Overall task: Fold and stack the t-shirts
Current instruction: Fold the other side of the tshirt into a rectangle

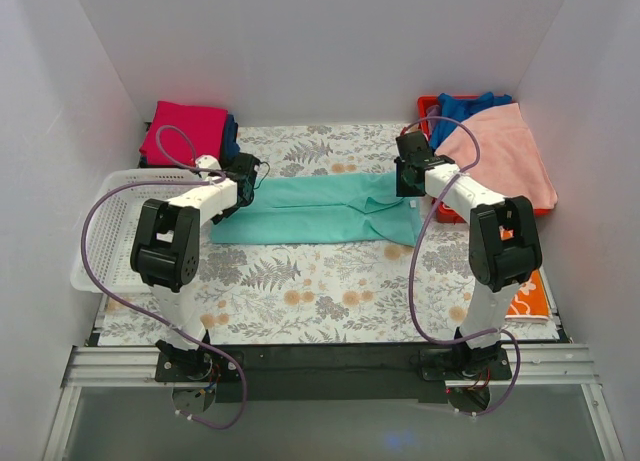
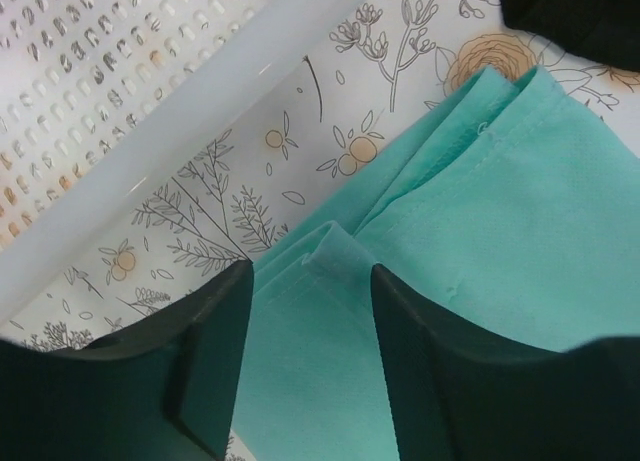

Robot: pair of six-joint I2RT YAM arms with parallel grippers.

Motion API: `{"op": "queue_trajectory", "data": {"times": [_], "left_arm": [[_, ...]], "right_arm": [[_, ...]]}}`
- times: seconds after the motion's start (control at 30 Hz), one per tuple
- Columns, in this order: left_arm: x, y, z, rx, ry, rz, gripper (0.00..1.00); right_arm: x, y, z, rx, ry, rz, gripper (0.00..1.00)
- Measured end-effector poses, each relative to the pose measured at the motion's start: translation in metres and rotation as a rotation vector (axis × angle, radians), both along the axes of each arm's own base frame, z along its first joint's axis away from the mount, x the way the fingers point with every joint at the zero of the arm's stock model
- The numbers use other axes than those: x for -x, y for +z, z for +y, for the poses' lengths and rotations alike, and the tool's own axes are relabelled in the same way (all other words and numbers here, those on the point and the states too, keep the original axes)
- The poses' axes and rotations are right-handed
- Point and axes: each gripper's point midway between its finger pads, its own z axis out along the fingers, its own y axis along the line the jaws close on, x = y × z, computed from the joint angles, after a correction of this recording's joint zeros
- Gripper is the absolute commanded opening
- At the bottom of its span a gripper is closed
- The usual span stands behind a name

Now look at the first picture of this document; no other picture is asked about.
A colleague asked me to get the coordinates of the teal t shirt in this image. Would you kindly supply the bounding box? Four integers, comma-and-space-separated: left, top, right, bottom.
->
210, 173, 422, 247

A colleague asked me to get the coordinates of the white plastic basket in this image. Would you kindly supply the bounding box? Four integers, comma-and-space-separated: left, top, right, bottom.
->
86, 168, 197, 295

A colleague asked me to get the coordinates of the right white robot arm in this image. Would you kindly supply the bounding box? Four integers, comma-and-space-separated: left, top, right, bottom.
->
394, 131, 542, 379

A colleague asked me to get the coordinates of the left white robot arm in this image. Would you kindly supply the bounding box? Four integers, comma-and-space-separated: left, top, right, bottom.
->
130, 153, 261, 381

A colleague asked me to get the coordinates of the blue folded t shirt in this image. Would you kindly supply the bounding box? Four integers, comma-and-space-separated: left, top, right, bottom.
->
220, 113, 240, 166

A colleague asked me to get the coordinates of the blue crumpled t shirt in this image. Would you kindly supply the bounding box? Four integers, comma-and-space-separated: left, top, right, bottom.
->
427, 92, 513, 149

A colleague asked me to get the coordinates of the red plastic tray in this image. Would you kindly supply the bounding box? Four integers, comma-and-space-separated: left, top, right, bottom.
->
417, 95, 551, 215

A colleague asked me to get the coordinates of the magenta folded t shirt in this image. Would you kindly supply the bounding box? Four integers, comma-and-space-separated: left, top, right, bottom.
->
139, 101, 229, 166

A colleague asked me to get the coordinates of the pink towel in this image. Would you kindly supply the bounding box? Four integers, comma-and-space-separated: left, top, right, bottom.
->
436, 103, 558, 212

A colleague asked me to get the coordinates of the black folded t shirt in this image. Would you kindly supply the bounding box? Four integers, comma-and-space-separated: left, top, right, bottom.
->
138, 153, 243, 175

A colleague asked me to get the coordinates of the floral table mat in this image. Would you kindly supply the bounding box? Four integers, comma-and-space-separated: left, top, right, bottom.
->
97, 122, 561, 346

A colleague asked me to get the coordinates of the orange floral towel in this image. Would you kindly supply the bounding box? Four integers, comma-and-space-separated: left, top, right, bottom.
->
506, 270, 551, 322

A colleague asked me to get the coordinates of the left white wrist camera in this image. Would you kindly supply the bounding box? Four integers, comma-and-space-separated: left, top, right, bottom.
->
194, 155, 221, 173

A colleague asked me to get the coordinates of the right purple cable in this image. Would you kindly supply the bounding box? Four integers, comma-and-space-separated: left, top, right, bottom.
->
399, 115, 522, 418

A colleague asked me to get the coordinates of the purple cable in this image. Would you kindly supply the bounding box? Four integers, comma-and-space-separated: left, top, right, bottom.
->
399, 115, 522, 418
81, 124, 249, 430

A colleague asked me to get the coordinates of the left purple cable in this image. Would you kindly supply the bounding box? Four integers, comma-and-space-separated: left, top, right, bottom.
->
81, 124, 249, 430

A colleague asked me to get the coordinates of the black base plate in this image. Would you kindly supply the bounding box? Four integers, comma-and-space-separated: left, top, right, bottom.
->
155, 341, 513, 404

